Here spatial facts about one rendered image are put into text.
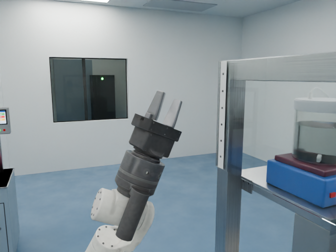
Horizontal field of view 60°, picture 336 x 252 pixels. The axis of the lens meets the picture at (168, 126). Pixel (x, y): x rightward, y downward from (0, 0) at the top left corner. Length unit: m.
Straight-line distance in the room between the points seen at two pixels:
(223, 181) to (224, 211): 0.10
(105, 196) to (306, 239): 0.52
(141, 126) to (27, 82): 4.87
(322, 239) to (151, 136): 0.48
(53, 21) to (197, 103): 3.08
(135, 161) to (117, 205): 0.09
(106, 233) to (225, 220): 0.46
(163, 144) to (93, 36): 4.94
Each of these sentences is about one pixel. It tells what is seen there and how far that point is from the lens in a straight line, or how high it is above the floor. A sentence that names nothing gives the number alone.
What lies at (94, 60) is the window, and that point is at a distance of 5.55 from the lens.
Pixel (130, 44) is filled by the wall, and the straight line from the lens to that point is 5.61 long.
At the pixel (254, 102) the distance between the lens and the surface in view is 0.81.
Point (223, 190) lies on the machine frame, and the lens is 0.99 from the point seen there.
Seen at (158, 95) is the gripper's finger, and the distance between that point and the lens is 0.59.
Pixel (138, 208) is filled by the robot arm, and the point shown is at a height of 1.43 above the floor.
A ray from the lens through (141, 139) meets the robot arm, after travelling 0.58.
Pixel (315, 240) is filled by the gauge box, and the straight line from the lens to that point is 0.84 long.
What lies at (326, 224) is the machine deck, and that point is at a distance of 0.81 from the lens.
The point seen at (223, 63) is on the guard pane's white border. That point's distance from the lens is 0.93.
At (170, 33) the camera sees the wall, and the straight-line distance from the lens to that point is 5.90.
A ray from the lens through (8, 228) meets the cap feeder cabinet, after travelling 2.97.
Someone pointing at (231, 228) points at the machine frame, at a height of 1.17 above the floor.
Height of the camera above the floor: 1.67
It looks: 10 degrees down
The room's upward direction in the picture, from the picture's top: straight up
